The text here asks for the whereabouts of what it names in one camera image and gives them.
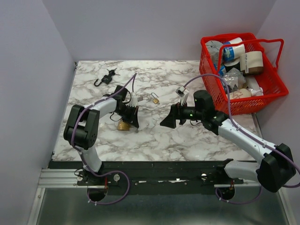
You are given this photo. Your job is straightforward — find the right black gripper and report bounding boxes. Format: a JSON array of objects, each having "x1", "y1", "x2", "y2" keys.
[{"x1": 160, "y1": 99, "x2": 204, "y2": 128}]

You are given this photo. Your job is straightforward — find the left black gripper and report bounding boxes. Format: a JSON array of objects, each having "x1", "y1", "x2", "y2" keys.
[{"x1": 115, "y1": 105, "x2": 139, "y2": 128}]

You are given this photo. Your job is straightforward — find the large brass padlock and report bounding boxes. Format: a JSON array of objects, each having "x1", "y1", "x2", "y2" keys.
[{"x1": 117, "y1": 120, "x2": 131, "y2": 131}]

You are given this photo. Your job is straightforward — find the small brass padlock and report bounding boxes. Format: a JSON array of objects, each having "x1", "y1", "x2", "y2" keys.
[{"x1": 151, "y1": 92, "x2": 159, "y2": 104}]

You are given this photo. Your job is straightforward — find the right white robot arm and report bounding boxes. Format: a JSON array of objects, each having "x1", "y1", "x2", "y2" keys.
[{"x1": 160, "y1": 90, "x2": 296, "y2": 193}]

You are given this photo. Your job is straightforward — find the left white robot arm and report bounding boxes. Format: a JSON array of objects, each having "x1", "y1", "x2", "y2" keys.
[{"x1": 63, "y1": 85, "x2": 139, "y2": 185}]

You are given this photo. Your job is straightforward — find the black padlock with keys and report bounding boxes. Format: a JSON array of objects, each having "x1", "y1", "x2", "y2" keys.
[{"x1": 93, "y1": 68, "x2": 119, "y2": 87}]

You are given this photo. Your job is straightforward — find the beige lotion pump bottle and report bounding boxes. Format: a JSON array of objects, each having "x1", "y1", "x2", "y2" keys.
[{"x1": 230, "y1": 88, "x2": 263, "y2": 99}]

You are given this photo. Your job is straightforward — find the clear plastic bag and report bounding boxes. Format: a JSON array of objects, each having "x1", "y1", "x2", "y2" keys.
[{"x1": 223, "y1": 68, "x2": 246, "y2": 93}]

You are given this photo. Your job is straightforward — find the grey crumpled bag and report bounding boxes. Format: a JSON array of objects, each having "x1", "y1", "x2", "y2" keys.
[{"x1": 205, "y1": 40, "x2": 223, "y2": 64}]

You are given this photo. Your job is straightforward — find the white blue paper cup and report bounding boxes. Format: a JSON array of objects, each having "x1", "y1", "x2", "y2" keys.
[{"x1": 223, "y1": 37, "x2": 246, "y2": 62}]

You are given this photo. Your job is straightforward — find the beige tape roll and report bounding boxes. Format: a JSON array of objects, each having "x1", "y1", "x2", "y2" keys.
[{"x1": 240, "y1": 51, "x2": 264, "y2": 76}]

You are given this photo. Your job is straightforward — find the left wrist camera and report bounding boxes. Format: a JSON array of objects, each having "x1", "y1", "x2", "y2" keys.
[{"x1": 128, "y1": 92, "x2": 143, "y2": 107}]

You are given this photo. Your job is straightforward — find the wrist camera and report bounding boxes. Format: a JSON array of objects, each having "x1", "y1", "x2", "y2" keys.
[
  {"x1": 176, "y1": 86, "x2": 189, "y2": 106},
  {"x1": 128, "y1": 92, "x2": 143, "y2": 107}
]

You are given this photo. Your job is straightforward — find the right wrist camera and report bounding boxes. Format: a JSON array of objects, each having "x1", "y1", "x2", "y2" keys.
[{"x1": 176, "y1": 86, "x2": 189, "y2": 106}]

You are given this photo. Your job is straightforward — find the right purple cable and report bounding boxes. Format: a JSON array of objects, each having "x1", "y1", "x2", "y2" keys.
[{"x1": 182, "y1": 74, "x2": 300, "y2": 204}]

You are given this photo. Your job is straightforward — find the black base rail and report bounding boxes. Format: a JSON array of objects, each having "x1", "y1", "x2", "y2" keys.
[{"x1": 49, "y1": 160, "x2": 261, "y2": 195}]

